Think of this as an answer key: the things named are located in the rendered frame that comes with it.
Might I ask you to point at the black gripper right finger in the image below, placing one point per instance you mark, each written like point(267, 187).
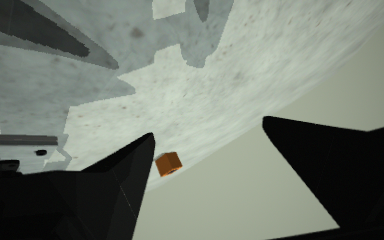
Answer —
point(343, 168)

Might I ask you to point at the orange block with dark square face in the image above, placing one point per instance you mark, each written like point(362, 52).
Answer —
point(168, 164)

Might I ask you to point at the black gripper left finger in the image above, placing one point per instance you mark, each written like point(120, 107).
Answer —
point(102, 201)

